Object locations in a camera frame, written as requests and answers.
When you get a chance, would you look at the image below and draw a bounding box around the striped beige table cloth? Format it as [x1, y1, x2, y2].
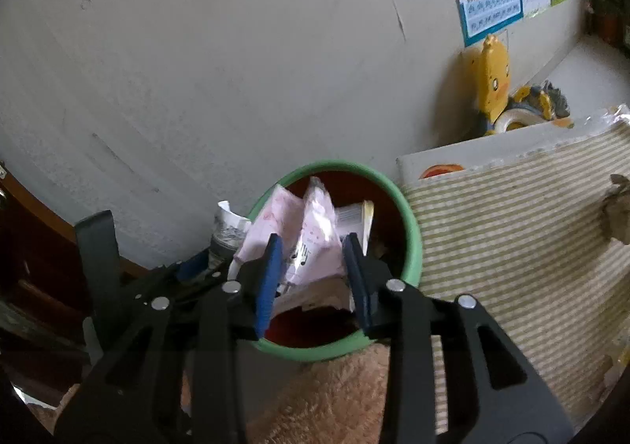
[401, 122, 630, 430]

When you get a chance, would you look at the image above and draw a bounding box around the paper ball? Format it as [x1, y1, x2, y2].
[603, 173, 630, 244]

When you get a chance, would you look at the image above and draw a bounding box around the clear tape roll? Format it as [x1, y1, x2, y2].
[495, 108, 542, 134]

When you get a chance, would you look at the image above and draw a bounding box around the white and yellow carton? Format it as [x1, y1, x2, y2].
[335, 200, 375, 253]

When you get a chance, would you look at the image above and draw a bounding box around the yellow and grey toy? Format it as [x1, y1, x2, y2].
[509, 80, 572, 122]

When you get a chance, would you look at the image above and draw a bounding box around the clear plastic wrap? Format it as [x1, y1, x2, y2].
[573, 102, 630, 140]

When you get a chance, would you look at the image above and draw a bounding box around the long pink wrapper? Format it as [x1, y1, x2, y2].
[231, 183, 308, 278]

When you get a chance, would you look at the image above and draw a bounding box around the grey white wrapper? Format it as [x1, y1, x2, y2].
[209, 200, 252, 272]

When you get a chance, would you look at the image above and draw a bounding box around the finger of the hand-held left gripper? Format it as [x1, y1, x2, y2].
[174, 247, 217, 280]
[170, 269, 232, 301]

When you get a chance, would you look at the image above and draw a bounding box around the green bin with red inside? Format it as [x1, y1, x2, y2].
[230, 159, 423, 363]

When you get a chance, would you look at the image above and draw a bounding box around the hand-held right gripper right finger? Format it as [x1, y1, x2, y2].
[342, 233, 576, 444]

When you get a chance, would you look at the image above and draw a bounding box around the dark wooden cabinet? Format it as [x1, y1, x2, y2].
[0, 161, 148, 405]

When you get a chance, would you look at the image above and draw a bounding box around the yellow duck toy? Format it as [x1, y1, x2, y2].
[467, 34, 513, 137]

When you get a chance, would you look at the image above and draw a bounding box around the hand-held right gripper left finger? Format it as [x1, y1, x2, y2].
[53, 233, 284, 444]

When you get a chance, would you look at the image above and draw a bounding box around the red container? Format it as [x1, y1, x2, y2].
[598, 13, 621, 41]

